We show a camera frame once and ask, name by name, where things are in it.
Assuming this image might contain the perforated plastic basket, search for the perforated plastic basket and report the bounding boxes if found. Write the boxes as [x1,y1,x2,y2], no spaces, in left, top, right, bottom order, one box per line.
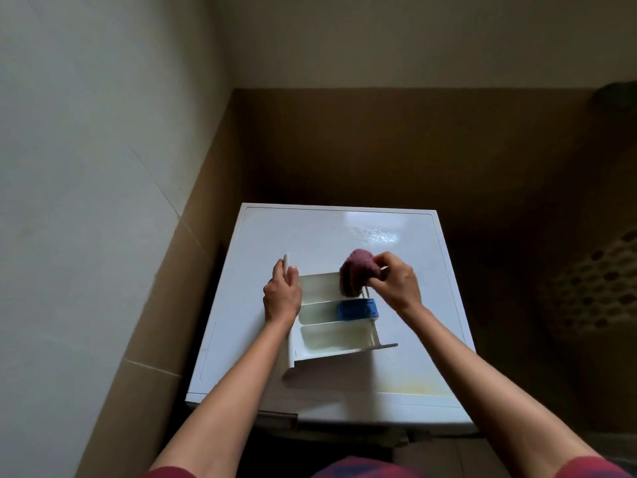
[539,228,637,340]

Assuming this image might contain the person's left forearm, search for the person's left forearm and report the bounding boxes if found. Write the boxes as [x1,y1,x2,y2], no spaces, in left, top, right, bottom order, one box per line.
[149,318,295,475]

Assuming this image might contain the white washing machine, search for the white washing machine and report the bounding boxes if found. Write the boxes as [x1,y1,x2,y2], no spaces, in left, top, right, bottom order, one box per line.
[184,202,480,446]

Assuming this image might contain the person's left hand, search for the person's left hand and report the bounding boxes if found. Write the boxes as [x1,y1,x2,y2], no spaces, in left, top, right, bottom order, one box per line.
[262,258,303,328]

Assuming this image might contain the person's right forearm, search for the person's right forearm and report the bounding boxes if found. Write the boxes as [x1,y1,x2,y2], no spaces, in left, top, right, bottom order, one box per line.
[401,304,599,478]

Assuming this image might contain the person's right hand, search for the person's right hand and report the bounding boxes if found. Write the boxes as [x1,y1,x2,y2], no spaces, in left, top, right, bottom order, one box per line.
[367,251,425,318]

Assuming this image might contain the dark red shirt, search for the dark red shirt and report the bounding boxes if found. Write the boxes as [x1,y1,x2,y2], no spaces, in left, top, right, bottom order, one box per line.
[141,455,634,478]

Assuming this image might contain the red checkered cloth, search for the red checkered cloth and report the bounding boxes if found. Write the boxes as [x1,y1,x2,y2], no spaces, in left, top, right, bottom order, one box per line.
[338,248,384,299]

